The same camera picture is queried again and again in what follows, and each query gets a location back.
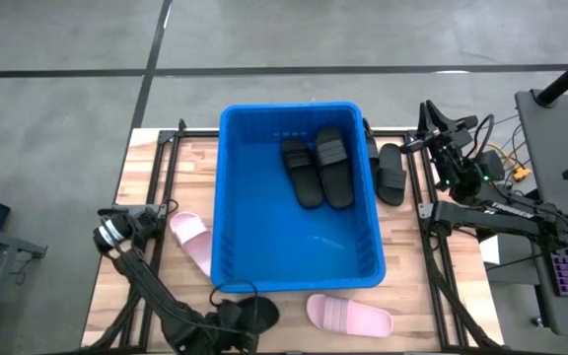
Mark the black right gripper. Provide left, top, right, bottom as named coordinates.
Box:
left=417, top=101, right=472, bottom=174

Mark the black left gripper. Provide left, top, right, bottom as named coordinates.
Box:
left=204, top=300, right=260, bottom=355

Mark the black slide sandal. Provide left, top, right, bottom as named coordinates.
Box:
left=313, top=125, right=355, bottom=210
left=281, top=138, right=324, bottom=209
left=375, top=142, right=408, bottom=207
left=238, top=294, right=281, bottom=336

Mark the pink slide sandal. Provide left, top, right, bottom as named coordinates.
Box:
left=169, top=211, right=214, bottom=277
left=306, top=293, right=394, bottom=339

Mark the blue plastic bin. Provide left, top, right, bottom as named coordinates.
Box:
left=209, top=102, right=387, bottom=294

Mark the grey desk with pole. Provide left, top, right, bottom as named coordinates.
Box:
left=514, top=88, right=568, bottom=219

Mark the white paper sheet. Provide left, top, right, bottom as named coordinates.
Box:
left=478, top=234, right=501, bottom=266

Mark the black stand pole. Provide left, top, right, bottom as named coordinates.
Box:
left=533, top=43, right=568, bottom=107

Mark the grey keyboard desk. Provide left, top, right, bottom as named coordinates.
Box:
left=525, top=212, right=568, bottom=340

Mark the grey metal stand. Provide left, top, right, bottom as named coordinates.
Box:
left=0, top=221, right=48, bottom=355

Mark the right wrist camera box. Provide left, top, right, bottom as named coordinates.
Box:
left=449, top=114, right=480, bottom=134

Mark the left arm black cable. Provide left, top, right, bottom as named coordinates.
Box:
left=208, top=279, right=260, bottom=310

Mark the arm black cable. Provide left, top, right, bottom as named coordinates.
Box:
left=463, top=112, right=496, bottom=162
left=208, top=279, right=260, bottom=310

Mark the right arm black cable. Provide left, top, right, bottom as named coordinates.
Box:
left=463, top=112, right=496, bottom=162

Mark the orange cable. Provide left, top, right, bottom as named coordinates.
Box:
left=486, top=141, right=525, bottom=172

